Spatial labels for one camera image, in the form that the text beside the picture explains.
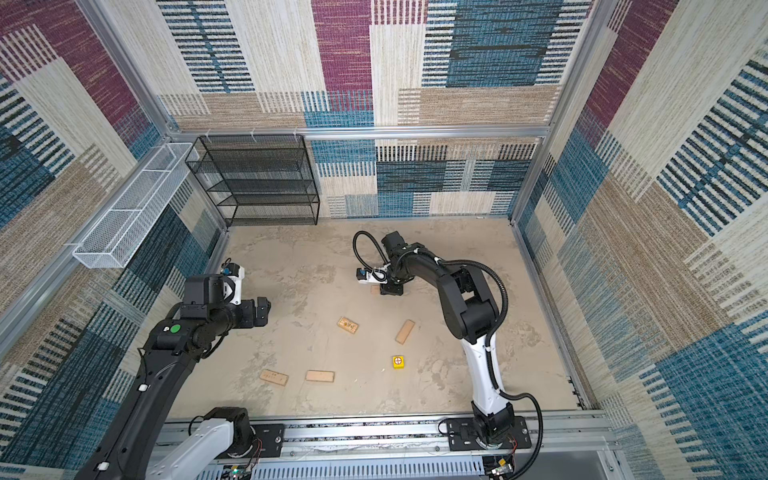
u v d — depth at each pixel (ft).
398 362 2.76
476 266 1.76
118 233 2.36
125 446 1.31
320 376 2.72
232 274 2.17
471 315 1.89
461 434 2.40
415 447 2.39
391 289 2.96
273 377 2.72
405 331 3.00
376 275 2.92
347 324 3.01
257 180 3.58
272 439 2.43
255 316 2.26
